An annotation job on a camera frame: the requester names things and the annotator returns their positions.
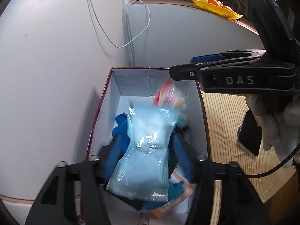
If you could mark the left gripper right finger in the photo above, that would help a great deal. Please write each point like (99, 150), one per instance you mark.
(240, 203)

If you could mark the dark red storage box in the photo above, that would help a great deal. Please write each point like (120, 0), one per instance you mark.
(126, 85)

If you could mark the red white snack packet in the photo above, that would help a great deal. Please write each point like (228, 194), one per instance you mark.
(168, 95)

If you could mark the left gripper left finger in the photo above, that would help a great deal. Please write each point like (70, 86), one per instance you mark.
(55, 203)

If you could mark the orange fruit left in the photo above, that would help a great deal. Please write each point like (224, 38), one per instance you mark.
(215, 2)

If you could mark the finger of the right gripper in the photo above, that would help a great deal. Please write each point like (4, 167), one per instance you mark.
(184, 72)
(231, 54)

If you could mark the striped yellow mat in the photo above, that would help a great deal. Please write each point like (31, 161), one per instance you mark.
(224, 115)

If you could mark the white gloved right hand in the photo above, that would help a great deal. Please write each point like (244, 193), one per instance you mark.
(279, 120)

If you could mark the blue packaged face mask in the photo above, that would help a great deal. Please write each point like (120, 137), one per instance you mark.
(142, 172)

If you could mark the teal collapsible funnel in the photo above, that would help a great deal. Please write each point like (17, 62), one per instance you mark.
(174, 190)

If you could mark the yellow leaf-shaped fruit tray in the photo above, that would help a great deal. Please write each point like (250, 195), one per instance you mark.
(223, 11)

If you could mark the orange labelled soft package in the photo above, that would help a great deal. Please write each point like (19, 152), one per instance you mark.
(178, 200)

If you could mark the black velvet pouch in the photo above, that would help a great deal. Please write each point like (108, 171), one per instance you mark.
(250, 134)

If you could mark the blue towel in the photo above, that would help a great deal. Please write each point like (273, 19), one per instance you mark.
(121, 129)

